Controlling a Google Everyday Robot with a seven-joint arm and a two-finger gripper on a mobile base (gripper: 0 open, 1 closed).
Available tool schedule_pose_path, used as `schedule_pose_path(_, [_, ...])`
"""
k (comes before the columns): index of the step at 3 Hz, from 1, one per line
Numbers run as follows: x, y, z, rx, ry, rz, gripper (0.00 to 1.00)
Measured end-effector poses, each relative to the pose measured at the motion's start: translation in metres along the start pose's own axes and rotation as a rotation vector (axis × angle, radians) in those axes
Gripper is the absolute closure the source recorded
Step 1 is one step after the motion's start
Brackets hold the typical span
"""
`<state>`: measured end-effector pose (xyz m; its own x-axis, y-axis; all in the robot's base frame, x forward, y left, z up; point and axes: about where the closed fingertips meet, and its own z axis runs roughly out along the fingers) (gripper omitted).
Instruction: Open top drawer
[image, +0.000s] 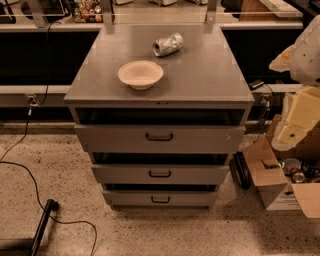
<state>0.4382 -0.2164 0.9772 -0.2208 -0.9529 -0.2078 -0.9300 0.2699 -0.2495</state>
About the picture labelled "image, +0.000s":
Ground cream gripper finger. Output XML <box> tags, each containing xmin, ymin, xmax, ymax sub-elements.
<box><xmin>271</xmin><ymin>86</ymin><xmax>320</xmax><ymax>151</ymax></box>
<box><xmin>269</xmin><ymin>45</ymin><xmax>294</xmax><ymax>73</ymax></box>

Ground grey top drawer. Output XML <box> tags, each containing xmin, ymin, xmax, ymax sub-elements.
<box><xmin>75</xmin><ymin>125</ymin><xmax>244</xmax><ymax>154</ymax></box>

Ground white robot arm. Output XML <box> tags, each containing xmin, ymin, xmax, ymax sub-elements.
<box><xmin>269</xmin><ymin>15</ymin><xmax>320</xmax><ymax>151</ymax></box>

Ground open cardboard box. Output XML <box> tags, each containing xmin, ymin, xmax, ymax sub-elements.
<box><xmin>242</xmin><ymin>115</ymin><xmax>320</xmax><ymax>219</ymax></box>

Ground grey metal drawer cabinet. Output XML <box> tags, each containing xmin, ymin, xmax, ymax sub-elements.
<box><xmin>63</xmin><ymin>23</ymin><xmax>256</xmax><ymax>211</ymax></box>

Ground grey bottom drawer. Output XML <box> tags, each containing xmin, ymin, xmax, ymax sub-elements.
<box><xmin>102</xmin><ymin>190</ymin><xmax>218</xmax><ymax>207</ymax></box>

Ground small black power adapter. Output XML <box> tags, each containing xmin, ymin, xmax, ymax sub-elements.
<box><xmin>248</xmin><ymin>80</ymin><xmax>264</xmax><ymax>91</ymax></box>

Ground black flat object beside cabinet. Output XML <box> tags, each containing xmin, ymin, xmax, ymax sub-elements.
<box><xmin>233</xmin><ymin>152</ymin><xmax>250</xmax><ymax>190</ymax></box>

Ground crushed silver soda can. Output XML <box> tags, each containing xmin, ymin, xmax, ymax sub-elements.
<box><xmin>152</xmin><ymin>33</ymin><xmax>184</xmax><ymax>57</ymax></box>

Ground white paper bowl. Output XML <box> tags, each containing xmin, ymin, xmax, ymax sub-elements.
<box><xmin>117</xmin><ymin>61</ymin><xmax>164</xmax><ymax>90</ymax></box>

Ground cans on back shelf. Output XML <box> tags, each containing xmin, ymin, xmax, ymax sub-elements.
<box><xmin>73</xmin><ymin>0</ymin><xmax>103</xmax><ymax>23</ymax></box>

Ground black metal stand leg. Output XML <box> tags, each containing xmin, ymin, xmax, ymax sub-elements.
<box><xmin>28</xmin><ymin>199</ymin><xmax>59</xmax><ymax>256</ymax></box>

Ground black floor cable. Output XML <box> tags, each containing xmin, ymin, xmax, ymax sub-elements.
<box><xmin>0</xmin><ymin>21</ymin><xmax>99</xmax><ymax>256</ymax></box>

